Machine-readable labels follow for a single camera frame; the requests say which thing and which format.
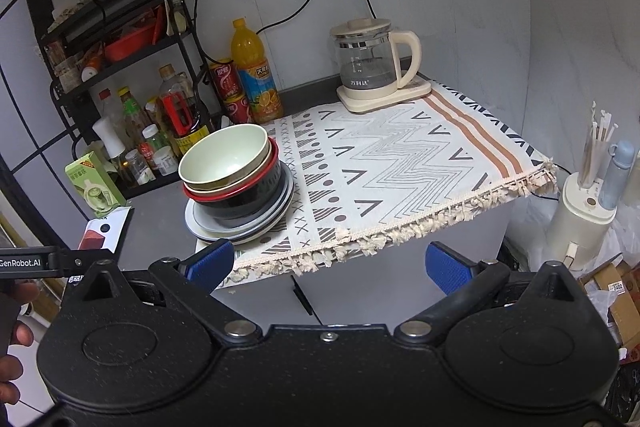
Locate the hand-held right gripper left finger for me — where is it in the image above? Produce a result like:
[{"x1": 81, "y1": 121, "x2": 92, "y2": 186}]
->
[{"x1": 75, "y1": 238, "x2": 263, "y2": 340}]

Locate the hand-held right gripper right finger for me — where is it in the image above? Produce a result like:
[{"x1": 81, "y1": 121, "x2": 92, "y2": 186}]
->
[{"x1": 394, "y1": 241, "x2": 598, "y2": 340}]

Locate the white plate grey rim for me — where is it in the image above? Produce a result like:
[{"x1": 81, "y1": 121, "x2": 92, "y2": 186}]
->
[{"x1": 192, "y1": 207, "x2": 286, "y2": 245}]

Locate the white deep plate cloud print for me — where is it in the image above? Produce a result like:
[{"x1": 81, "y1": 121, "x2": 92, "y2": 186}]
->
[{"x1": 186, "y1": 194, "x2": 293, "y2": 240}]

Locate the red and black bowl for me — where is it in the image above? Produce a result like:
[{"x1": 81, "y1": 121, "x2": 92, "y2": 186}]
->
[{"x1": 182, "y1": 147, "x2": 288, "y2": 220}]

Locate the pale green bowl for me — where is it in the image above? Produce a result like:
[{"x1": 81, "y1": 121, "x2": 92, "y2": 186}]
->
[
  {"x1": 178, "y1": 124, "x2": 271, "y2": 190},
  {"x1": 181, "y1": 134, "x2": 279, "y2": 200}
]

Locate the white deep plate whisk print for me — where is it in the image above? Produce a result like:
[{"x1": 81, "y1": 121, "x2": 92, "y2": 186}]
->
[{"x1": 185, "y1": 164, "x2": 296, "y2": 235}]

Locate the person's left hand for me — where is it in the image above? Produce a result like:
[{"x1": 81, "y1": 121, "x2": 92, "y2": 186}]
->
[{"x1": 0, "y1": 281, "x2": 40, "y2": 408}]

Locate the black and white carton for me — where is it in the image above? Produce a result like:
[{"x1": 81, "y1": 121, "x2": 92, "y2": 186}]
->
[{"x1": 67, "y1": 211, "x2": 133, "y2": 285}]

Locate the black metal shelf rack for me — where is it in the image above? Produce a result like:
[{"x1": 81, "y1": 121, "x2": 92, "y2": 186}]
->
[{"x1": 22, "y1": 0, "x2": 221, "y2": 200}]

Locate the green carton box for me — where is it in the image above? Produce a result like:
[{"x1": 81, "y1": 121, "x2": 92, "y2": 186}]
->
[{"x1": 65, "y1": 152, "x2": 128, "y2": 219}]

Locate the small white jar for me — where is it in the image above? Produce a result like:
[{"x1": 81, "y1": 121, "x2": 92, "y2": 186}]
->
[{"x1": 152, "y1": 146, "x2": 180, "y2": 176}]

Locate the small glass jar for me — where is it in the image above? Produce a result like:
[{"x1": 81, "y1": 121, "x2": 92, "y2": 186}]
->
[{"x1": 124, "y1": 149, "x2": 156, "y2": 186}]

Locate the patterned fringed tablecloth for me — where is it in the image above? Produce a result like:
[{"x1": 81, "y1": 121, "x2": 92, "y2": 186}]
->
[{"x1": 195, "y1": 79, "x2": 560, "y2": 290}]

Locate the small bottle white cap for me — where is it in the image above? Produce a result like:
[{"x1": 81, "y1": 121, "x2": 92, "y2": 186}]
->
[{"x1": 141, "y1": 124, "x2": 163, "y2": 162}]

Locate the cream utensil holder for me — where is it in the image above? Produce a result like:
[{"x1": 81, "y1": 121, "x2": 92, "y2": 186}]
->
[{"x1": 545, "y1": 172, "x2": 618, "y2": 273}]

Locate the white plastic bottle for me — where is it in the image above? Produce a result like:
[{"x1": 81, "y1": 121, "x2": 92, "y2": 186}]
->
[{"x1": 91, "y1": 117, "x2": 126, "y2": 158}]

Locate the red drink can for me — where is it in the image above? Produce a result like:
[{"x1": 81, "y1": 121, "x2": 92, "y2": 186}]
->
[
  {"x1": 207, "y1": 59, "x2": 246, "y2": 100},
  {"x1": 222, "y1": 94, "x2": 257, "y2": 125}
]

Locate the green label sauce bottle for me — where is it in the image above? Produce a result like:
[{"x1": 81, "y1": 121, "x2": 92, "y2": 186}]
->
[{"x1": 117, "y1": 87, "x2": 151, "y2": 148}]

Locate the brown cardboard box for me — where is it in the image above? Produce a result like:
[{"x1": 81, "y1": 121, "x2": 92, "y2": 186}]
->
[{"x1": 580, "y1": 257, "x2": 640, "y2": 348}]

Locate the clear bottle red cap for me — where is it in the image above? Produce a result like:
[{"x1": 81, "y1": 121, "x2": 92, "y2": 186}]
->
[{"x1": 97, "y1": 89, "x2": 126, "y2": 128}]

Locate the cream kettle base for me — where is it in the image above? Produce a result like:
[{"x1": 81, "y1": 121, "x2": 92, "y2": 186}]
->
[{"x1": 336, "y1": 77, "x2": 433, "y2": 114}]

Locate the dark sauce bottle gold cap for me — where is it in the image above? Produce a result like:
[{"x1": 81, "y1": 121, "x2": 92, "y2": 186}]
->
[{"x1": 157, "y1": 64, "x2": 198, "y2": 118}]

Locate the orange juice bottle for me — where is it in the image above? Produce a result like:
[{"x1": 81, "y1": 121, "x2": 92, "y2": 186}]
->
[{"x1": 231, "y1": 18, "x2": 284, "y2": 124}]

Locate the pale blue bottle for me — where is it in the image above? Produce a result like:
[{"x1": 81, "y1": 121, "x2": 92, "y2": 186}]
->
[{"x1": 597, "y1": 139, "x2": 637, "y2": 210}]

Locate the bundle of wrapped chopsticks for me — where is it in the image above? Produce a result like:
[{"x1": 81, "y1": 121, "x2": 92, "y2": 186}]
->
[{"x1": 580, "y1": 101, "x2": 621, "y2": 188}]

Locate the glass electric kettle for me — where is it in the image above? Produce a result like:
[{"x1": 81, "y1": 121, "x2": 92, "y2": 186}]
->
[{"x1": 330, "y1": 18, "x2": 423, "y2": 90}]

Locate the red plastic basket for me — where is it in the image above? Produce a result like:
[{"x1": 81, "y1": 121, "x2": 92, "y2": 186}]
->
[{"x1": 102, "y1": 27, "x2": 156, "y2": 62}]

